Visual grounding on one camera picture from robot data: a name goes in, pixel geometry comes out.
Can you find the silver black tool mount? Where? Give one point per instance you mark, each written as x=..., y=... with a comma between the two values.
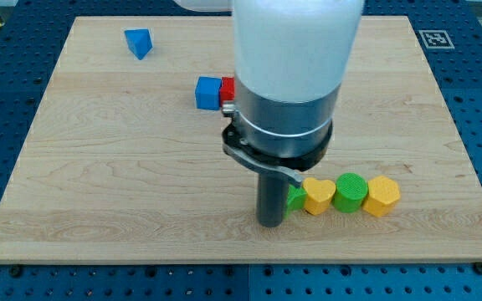
x=278, y=138

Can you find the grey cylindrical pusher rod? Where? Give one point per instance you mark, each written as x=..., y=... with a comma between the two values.
x=271, y=200

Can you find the green star block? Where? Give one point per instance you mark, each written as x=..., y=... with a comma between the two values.
x=295, y=199

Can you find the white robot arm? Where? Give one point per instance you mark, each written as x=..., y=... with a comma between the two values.
x=290, y=58

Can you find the yellow heart block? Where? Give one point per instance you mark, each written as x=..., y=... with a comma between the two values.
x=319, y=194

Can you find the red block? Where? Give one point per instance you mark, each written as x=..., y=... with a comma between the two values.
x=227, y=90

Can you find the green cylinder block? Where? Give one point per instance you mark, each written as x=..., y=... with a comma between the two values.
x=351, y=190

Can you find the blue cube block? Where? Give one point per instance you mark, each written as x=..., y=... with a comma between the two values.
x=207, y=93

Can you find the yellow hexagon block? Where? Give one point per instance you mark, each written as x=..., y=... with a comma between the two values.
x=383, y=195

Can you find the wooden board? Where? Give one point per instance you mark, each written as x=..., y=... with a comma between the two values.
x=120, y=167

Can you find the fiducial marker tag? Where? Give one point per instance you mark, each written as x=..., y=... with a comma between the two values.
x=436, y=39

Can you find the blue triangle block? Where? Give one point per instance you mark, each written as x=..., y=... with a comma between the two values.
x=139, y=42

